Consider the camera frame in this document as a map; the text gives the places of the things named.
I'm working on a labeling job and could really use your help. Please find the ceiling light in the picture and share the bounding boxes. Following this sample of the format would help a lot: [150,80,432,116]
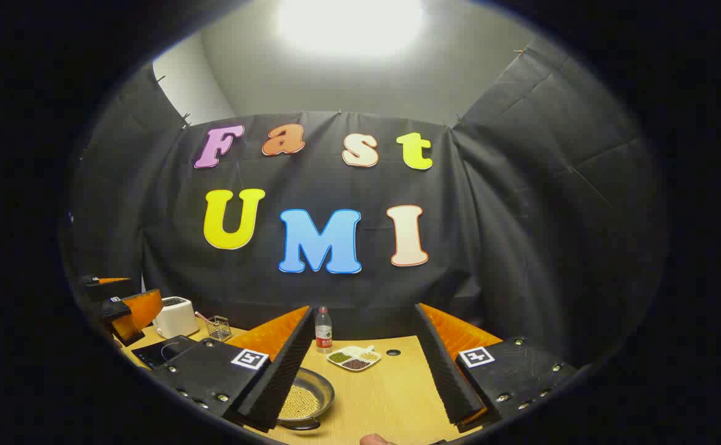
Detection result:
[277,0,426,59]

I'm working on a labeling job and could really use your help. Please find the white toaster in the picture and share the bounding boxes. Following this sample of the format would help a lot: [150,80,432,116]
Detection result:
[152,297,200,339]

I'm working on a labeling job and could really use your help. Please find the white divided dish of beans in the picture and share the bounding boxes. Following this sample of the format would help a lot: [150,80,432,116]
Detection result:
[326,345,382,372]

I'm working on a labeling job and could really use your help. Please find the steel pot with black handles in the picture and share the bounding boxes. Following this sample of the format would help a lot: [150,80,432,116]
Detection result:
[274,367,336,431]

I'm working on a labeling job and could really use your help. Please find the black backdrop cloth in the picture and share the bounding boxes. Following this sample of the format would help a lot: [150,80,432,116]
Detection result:
[67,37,670,371]

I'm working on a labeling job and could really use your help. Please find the clear plastic water bottle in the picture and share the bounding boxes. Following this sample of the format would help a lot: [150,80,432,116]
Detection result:
[314,306,334,354]

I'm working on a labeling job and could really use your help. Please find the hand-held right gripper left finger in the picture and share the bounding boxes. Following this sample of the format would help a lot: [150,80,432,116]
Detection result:
[150,305,315,433]

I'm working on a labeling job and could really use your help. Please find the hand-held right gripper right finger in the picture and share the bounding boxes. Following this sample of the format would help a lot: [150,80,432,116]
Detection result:
[413,303,580,433]

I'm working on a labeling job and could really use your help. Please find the wire mesh holder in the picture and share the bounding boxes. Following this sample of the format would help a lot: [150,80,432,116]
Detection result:
[204,315,232,342]

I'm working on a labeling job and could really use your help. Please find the black induction cooktop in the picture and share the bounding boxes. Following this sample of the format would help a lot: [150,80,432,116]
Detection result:
[130,334,200,370]

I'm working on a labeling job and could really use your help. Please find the pile of soybeans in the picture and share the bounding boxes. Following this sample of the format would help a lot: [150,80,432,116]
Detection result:
[279,384,322,421]

